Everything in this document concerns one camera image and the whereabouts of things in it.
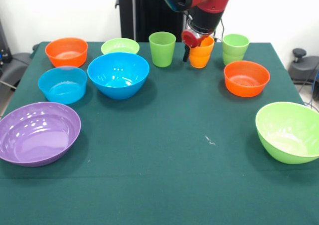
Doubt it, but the black cable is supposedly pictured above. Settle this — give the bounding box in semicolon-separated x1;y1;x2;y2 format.
218;17;226;41

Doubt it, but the green stepped cup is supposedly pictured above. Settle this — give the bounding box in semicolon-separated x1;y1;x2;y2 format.
222;33;250;66

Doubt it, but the orange bowl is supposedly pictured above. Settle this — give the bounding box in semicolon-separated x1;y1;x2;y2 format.
44;37;88;68
223;60;271;98

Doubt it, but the black device with blue light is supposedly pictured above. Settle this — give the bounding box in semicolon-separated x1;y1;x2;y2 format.
0;19;13;63

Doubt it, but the purple bowl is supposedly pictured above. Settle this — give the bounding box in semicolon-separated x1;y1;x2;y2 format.
0;101;82;168

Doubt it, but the blue cable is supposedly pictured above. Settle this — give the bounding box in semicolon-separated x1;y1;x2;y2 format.
305;70;319;106

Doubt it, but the small light green bowl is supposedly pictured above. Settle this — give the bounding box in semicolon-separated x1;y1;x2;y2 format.
100;37;140;55

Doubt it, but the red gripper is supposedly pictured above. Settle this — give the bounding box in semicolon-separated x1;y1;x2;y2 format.
181;29;208;62

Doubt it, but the orange-yellow stepped cup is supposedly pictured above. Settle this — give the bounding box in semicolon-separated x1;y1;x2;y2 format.
188;36;215;69

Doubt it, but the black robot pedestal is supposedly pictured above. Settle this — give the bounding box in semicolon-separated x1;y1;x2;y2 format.
115;0;190;43

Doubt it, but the large green bowl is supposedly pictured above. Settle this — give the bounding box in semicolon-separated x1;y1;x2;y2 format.
255;101;319;165

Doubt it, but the dark green tablecloth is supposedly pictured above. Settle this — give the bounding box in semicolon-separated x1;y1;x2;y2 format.
0;41;319;225

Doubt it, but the small blue bowl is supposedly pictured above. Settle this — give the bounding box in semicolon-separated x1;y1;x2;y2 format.
37;65;88;105

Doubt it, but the grey stand base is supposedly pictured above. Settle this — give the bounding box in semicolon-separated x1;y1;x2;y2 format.
288;47;319;86
0;52;33;89

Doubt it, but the large blue bowl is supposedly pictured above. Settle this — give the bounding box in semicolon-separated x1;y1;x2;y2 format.
87;52;150;100

